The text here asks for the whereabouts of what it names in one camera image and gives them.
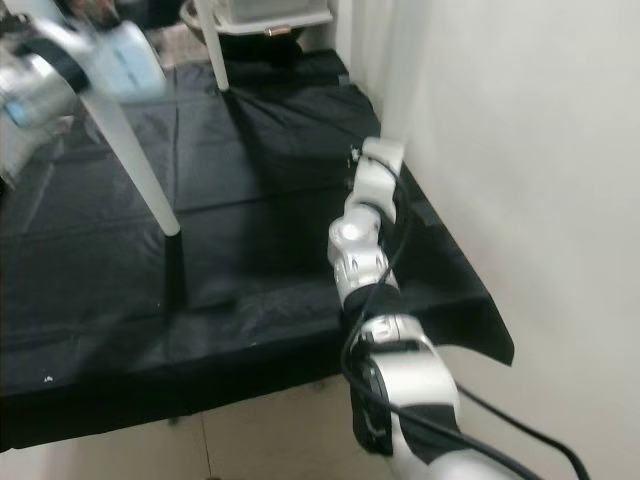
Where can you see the white plastic table leg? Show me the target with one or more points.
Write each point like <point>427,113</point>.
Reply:
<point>145,165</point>
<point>213,45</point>
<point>410,65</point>

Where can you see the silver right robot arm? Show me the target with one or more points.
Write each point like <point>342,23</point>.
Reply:
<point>360,255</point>

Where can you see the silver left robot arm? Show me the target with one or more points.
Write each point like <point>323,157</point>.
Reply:
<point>40,90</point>

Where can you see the black tablecloth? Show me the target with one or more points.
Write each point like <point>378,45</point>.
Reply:
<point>260,260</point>

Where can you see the black round basin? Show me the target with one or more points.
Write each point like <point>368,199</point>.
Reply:
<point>260,42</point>

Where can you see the green lid storage box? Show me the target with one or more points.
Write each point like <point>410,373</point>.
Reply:
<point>275,10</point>

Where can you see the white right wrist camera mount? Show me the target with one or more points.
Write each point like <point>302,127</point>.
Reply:
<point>378,175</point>

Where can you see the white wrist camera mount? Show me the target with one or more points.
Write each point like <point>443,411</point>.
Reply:
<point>378,175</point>
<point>132,60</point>

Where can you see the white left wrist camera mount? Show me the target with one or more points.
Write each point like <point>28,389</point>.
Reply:
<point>132,60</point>

